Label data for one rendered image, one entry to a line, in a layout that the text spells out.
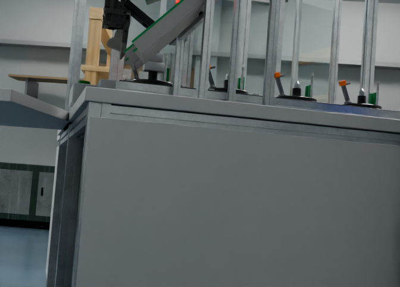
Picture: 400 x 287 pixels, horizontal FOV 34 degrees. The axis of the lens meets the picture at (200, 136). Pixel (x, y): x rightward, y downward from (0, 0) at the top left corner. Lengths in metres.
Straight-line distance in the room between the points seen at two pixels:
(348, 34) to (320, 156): 8.03
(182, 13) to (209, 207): 0.53
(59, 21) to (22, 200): 3.13
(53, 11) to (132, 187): 8.59
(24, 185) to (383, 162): 6.44
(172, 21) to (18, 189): 6.19
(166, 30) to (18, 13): 8.41
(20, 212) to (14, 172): 0.46
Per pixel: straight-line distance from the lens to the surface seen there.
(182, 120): 1.40
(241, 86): 2.16
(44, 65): 9.75
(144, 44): 1.67
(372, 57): 3.12
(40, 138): 9.64
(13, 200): 7.77
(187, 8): 1.69
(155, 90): 1.98
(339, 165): 1.50
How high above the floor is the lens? 0.69
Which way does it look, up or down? 4 degrees up
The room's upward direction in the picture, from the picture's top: 4 degrees clockwise
